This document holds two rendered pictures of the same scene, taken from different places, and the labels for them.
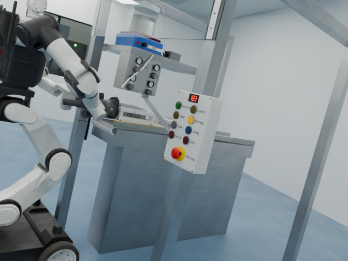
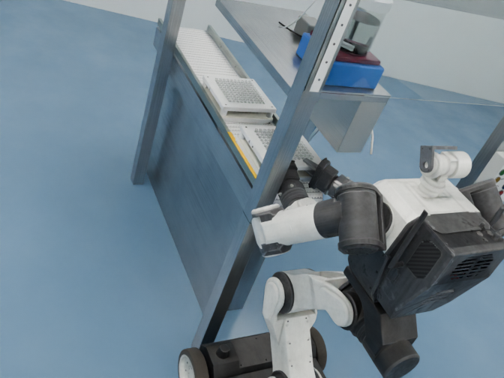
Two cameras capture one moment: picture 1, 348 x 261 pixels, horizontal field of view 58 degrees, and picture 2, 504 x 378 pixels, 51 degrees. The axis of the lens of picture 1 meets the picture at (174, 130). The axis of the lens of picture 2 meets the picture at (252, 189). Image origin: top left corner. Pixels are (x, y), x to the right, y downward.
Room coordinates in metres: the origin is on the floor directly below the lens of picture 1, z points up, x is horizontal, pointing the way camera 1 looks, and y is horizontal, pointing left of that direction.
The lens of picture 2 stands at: (1.83, 1.97, 1.86)
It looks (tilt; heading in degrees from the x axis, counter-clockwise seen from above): 35 degrees down; 275
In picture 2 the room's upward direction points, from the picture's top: 21 degrees clockwise
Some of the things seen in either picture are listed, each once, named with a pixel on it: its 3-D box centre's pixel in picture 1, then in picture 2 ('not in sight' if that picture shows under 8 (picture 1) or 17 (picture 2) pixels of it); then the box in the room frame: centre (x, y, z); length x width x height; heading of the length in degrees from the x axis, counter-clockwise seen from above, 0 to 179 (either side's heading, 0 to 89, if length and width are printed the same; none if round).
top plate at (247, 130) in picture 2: (128, 108); (282, 147); (1.93, 0.30, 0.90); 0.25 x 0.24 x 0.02; 41
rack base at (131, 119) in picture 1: (126, 116); (277, 157); (1.93, 0.30, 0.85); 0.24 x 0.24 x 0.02; 41
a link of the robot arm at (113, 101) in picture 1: (109, 107); (331, 181); (1.72, 0.38, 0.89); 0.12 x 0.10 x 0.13; 163
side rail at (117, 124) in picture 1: (198, 134); (257, 94); (2.15, -0.17, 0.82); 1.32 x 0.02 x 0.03; 131
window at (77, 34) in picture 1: (59, 46); not in sight; (6.31, 2.58, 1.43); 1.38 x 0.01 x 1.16; 116
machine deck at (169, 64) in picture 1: (156, 61); (296, 48); (2.02, 0.21, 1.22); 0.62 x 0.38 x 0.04; 131
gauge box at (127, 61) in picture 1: (138, 74); (344, 109); (1.78, 0.27, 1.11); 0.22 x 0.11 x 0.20; 131
